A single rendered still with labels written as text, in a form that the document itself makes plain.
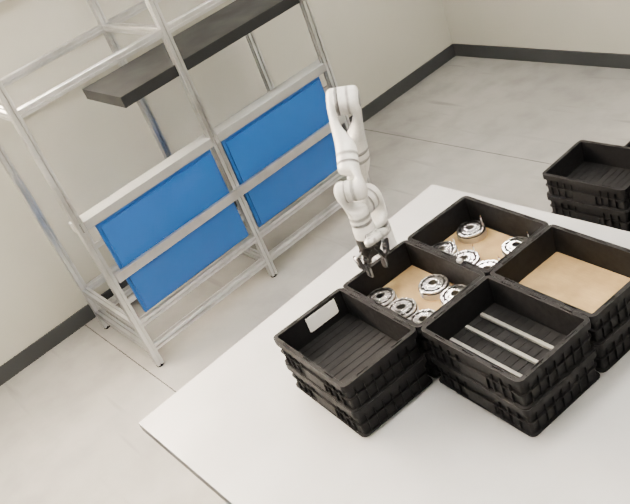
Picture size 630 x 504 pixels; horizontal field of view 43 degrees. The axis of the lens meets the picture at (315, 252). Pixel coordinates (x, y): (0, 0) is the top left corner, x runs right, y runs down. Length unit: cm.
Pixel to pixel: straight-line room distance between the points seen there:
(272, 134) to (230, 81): 94
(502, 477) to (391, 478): 31
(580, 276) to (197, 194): 225
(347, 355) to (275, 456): 39
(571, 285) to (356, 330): 70
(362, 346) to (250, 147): 201
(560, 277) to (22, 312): 327
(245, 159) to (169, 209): 51
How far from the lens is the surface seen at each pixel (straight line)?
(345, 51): 590
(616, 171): 378
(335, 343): 268
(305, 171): 466
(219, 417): 283
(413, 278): 283
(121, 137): 499
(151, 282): 426
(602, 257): 266
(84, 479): 409
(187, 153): 420
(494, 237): 292
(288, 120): 453
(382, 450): 247
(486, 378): 234
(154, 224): 418
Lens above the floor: 248
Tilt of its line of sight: 31 degrees down
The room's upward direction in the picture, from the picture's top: 22 degrees counter-clockwise
